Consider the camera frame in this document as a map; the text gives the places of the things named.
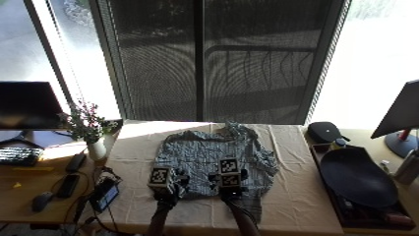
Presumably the person's right hand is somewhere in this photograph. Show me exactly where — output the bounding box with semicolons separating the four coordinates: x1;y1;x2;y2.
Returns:
209;168;250;202

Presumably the person's left hand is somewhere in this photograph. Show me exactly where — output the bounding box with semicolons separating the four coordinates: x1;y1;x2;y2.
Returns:
151;167;191;204

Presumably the blue striped shirt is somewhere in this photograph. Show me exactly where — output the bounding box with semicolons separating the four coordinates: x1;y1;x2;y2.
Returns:
153;121;280;224

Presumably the white marker cube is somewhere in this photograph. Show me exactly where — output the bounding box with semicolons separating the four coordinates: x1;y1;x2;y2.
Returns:
215;157;243;189
147;166;174;189

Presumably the beige tablecloth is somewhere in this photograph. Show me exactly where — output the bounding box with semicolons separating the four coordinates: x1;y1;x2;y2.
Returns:
85;120;346;236

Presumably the small blue-screen device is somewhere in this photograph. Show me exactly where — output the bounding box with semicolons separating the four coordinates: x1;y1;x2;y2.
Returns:
87;182;121;212

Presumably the white flower vase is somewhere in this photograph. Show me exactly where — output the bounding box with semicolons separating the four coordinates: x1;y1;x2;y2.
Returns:
85;137;109;161

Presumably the black pouch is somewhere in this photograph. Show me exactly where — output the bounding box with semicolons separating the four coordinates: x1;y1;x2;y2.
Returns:
304;121;351;144

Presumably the black remote control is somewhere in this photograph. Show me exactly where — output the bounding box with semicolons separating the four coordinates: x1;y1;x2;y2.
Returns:
64;152;87;173

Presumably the large black oval dish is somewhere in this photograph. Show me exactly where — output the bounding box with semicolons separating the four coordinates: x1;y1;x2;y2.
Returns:
318;146;399;208

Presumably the black smartphone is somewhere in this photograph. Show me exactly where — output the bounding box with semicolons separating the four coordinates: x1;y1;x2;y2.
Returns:
56;173;81;199

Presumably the dark wooden tray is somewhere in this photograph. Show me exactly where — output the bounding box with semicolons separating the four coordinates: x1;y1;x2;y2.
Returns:
307;143;416;231

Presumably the pink flowering plant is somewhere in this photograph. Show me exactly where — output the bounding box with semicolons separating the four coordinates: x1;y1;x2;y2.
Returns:
56;99;121;144

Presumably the black computer mouse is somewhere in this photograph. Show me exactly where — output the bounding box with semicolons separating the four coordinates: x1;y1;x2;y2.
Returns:
30;191;54;212

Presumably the dark window screen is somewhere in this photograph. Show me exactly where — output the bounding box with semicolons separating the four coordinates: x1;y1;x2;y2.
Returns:
87;0;353;126

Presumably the silver metal bottle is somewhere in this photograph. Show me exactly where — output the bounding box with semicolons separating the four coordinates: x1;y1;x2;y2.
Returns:
392;148;419;186

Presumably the black keyboard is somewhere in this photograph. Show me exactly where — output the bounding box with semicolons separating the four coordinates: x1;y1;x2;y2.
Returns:
0;147;45;167

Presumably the dark monitor with round base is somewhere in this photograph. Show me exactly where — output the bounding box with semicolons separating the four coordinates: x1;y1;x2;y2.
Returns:
371;79;419;159

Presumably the black computer monitor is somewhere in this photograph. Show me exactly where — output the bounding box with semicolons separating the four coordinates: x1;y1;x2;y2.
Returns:
0;81;70;148

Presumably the black cable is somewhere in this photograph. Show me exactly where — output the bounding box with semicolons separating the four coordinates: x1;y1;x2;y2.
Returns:
50;165;127;236

